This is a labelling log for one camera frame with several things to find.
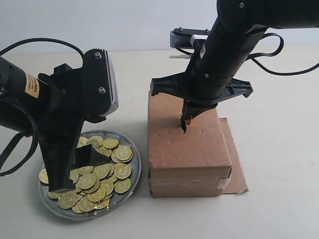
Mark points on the gold coin at plate top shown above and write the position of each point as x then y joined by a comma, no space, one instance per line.
110,143

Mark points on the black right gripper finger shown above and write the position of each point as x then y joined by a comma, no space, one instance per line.
195,109
185,115

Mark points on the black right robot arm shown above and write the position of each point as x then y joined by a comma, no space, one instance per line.
217,54

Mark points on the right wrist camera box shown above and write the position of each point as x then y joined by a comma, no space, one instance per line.
187,38

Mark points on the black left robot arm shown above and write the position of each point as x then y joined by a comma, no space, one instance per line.
23,99

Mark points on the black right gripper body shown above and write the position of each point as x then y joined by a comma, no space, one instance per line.
177,86

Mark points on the flat brown cardboard flap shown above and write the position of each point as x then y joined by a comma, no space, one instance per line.
236,182

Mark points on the round silver metal plate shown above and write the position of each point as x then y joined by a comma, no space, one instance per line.
98,190

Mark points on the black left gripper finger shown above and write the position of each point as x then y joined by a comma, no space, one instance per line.
58,147
92,156

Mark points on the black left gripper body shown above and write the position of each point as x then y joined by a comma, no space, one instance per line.
66,98

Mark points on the gold coin left edge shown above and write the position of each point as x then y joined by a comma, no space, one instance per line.
43,176

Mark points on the cardboard box with slot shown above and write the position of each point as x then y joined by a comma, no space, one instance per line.
191,163

